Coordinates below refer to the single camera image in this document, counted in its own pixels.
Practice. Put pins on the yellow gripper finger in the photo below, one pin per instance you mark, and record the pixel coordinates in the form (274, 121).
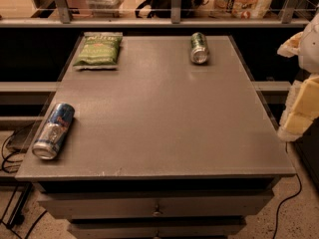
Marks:
(290, 47)
(301, 109)

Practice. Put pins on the green soda can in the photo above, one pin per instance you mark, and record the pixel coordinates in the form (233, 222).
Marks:
(199, 51)

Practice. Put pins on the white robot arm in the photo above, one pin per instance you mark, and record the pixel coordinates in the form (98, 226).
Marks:
(308, 57)

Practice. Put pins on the blue silver redbull can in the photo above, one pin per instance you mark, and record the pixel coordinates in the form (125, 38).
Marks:
(50, 139)

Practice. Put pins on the black bag on shelf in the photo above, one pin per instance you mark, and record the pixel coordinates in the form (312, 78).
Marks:
(163, 8)

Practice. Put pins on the grey drawer cabinet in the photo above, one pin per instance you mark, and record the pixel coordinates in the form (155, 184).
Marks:
(161, 148)

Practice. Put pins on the green chip bag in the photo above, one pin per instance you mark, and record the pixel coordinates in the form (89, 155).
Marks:
(99, 50)

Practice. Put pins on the metal shelf rail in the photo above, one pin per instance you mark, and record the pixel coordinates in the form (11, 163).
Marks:
(76, 14)

